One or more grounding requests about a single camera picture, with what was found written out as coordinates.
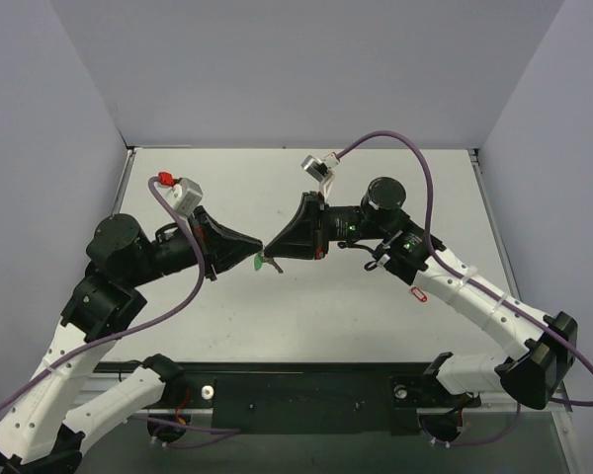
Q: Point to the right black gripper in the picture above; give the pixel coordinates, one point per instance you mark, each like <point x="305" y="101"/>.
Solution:
<point x="317" y="225"/>

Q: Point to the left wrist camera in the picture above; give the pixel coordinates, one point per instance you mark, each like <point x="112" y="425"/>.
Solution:
<point x="182" y="194"/>

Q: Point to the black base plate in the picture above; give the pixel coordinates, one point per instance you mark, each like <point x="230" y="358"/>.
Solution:
<point x="317" y="398"/>

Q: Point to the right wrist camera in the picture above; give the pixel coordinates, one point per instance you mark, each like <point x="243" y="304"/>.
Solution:
<point x="322" y="171"/>

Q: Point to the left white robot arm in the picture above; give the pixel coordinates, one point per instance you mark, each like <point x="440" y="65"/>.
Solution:
<point x="42" y="432"/>

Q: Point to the red key tag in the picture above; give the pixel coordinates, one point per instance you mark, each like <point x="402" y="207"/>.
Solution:
<point x="419" y="294"/>

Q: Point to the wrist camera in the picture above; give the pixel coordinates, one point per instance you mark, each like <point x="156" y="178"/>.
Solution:
<point x="322" y="171"/>
<point x="182" y="194"/>

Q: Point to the green key tag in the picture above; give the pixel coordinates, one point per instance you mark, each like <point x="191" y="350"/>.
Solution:
<point x="258" y="262"/>

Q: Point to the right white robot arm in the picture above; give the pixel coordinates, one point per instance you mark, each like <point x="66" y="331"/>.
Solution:
<point x="530" y="362"/>

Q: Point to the silver key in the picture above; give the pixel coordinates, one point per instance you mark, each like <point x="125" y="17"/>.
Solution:
<point x="271" y="262"/>

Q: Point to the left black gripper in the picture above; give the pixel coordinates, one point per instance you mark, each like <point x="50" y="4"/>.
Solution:
<point x="205" y="244"/>

